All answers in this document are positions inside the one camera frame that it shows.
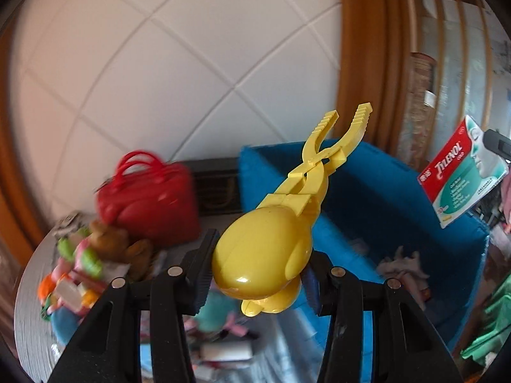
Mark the green plastic stool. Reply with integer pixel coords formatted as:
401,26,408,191
459,283,511,368

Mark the wooden door frame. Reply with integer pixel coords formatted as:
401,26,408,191
335,0,420,156

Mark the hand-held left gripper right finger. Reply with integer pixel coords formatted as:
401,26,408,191
303,251,466,383

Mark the grey desktop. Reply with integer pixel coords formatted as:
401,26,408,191
14,223,320,383

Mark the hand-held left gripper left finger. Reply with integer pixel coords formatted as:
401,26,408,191
48,229,220,383

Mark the yellow plastic snowball clip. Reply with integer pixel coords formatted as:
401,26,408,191
211,103,373,318

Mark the curved wooden frame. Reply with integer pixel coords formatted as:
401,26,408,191
0,8,44,244

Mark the rolled patterned carpet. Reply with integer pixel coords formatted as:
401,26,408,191
399,52,436,164

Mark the wooden framed glass door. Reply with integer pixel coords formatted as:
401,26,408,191
409,0,511,160

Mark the pink pig plush toy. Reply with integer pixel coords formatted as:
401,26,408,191
377,247,430,300

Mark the brown teddy bear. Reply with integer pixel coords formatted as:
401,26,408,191
88,220,154,282

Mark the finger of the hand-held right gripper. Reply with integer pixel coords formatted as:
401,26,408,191
483,128,511,164

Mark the red toy handbag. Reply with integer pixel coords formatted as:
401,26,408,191
97,151,201,248

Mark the red and green medicine box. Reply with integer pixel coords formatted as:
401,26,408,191
417,115,509,229

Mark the blue storage bin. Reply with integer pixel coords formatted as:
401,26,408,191
238,140,491,354

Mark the pile of colourful small toys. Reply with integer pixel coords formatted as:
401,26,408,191
38,225,106,322

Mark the teal plush toy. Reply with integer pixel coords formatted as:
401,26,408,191
195,291,260,340

